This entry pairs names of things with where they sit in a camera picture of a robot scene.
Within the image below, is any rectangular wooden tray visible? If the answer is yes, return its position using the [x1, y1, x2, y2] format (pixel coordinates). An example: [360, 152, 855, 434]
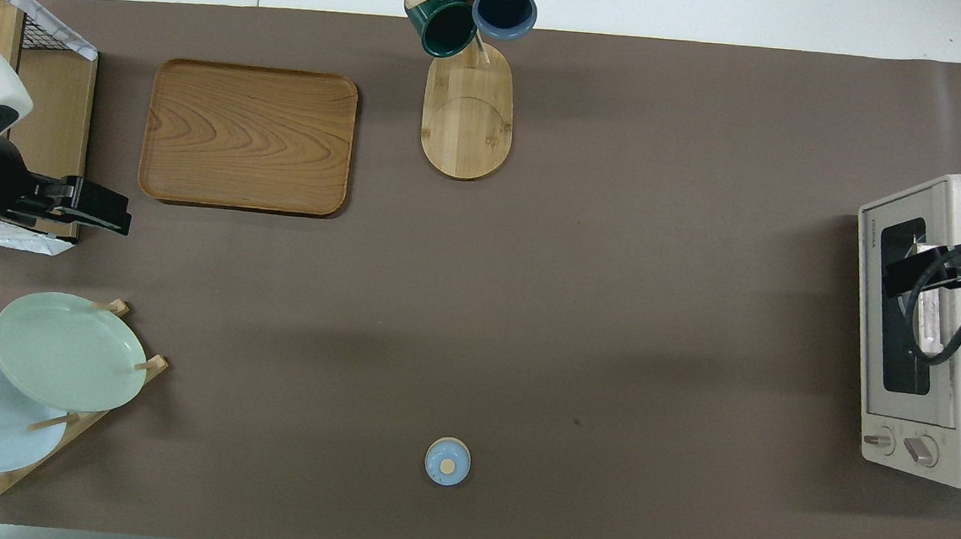
[137, 57, 360, 219]

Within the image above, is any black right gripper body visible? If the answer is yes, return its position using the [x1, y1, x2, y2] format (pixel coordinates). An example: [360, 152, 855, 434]
[880, 237, 961, 304]

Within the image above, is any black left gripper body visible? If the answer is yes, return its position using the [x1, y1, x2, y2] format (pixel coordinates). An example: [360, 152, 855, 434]
[26, 173, 131, 224]

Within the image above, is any glass oven door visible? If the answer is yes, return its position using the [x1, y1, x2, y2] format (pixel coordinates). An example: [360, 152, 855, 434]
[845, 182, 961, 424]

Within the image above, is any wooden mug tree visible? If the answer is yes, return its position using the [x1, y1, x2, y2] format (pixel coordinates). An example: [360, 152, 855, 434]
[392, 0, 543, 185]

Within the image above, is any wooden stepped shelf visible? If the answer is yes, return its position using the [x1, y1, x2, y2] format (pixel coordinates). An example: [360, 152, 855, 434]
[0, 0, 102, 241]

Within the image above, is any brown table mat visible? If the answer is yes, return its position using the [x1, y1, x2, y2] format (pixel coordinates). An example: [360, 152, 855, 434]
[0, 0, 961, 539]

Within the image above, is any blue mug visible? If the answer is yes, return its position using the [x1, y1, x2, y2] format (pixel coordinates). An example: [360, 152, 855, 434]
[470, 0, 540, 43]

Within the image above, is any pale green plate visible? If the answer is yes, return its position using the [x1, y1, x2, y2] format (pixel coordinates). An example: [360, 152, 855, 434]
[0, 288, 152, 417]

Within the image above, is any wooden plate rack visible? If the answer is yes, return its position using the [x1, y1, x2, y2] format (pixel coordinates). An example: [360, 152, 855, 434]
[0, 291, 173, 522]

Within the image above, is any dark green mug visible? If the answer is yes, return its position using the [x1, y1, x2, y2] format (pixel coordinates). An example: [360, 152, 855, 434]
[401, 0, 480, 61]

